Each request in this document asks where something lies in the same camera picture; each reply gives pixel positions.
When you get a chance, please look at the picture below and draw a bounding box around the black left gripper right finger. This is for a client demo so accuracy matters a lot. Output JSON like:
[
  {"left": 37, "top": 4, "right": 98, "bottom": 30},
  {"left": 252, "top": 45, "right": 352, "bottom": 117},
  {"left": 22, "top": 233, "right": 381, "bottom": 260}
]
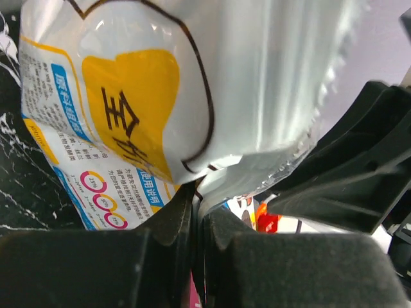
[{"left": 202, "top": 210, "right": 408, "bottom": 307}]

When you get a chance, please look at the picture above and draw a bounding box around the pink white pet food bag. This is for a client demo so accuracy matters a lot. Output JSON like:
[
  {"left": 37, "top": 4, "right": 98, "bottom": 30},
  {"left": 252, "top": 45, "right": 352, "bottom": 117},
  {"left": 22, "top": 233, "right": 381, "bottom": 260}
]
[{"left": 19, "top": 1, "right": 367, "bottom": 231}]

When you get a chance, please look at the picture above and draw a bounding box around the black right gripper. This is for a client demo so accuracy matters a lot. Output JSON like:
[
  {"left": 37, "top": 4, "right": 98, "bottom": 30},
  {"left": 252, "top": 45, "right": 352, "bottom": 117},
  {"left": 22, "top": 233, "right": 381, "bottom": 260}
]
[{"left": 268, "top": 6, "right": 411, "bottom": 283}]

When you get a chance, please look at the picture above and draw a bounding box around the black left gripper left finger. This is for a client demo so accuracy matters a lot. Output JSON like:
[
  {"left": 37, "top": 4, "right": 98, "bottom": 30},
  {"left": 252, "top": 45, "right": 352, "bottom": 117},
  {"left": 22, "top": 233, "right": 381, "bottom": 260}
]
[{"left": 1, "top": 184, "right": 195, "bottom": 307}]

